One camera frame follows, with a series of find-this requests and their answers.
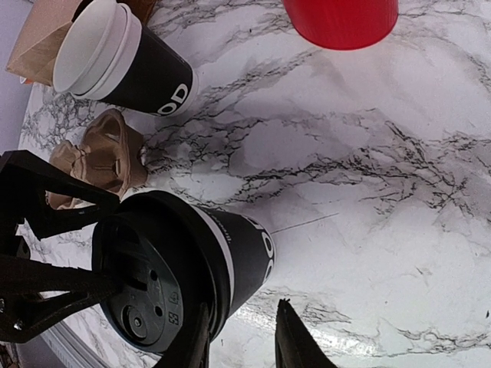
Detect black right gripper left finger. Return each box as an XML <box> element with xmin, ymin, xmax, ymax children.
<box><xmin>157</xmin><ymin>302</ymin><xmax>210</xmax><ymax>368</ymax></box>

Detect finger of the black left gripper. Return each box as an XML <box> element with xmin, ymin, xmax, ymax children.
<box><xmin>1</xmin><ymin>255</ymin><xmax>117</xmax><ymax>343</ymax></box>
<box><xmin>1</xmin><ymin>150</ymin><xmax>120</xmax><ymax>245</ymax></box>

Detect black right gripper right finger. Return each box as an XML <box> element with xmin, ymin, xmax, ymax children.
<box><xmin>275</xmin><ymin>299</ymin><xmax>337</xmax><ymax>368</ymax></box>

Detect black plastic cup lid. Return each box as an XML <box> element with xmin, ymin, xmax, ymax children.
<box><xmin>92</xmin><ymin>191</ymin><xmax>232</xmax><ymax>355</ymax></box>

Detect single black paper cup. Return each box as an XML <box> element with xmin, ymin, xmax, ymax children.
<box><xmin>122</xmin><ymin>191</ymin><xmax>280</xmax><ymax>338</ymax></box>

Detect brown cardboard cup carrier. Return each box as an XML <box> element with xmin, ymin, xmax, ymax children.
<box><xmin>49</xmin><ymin>109</ymin><xmax>148</xmax><ymax>198</ymax></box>

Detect brown paper bag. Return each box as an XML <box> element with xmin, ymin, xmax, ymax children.
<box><xmin>6</xmin><ymin>1</ymin><xmax>156</xmax><ymax>98</ymax></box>

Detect stacked black paper cups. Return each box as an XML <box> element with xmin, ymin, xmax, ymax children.
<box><xmin>52</xmin><ymin>0</ymin><xmax>198</xmax><ymax>117</ymax></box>

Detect red cylindrical holder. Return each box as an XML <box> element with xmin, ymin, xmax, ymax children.
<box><xmin>282</xmin><ymin>0</ymin><xmax>398</xmax><ymax>51</ymax></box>

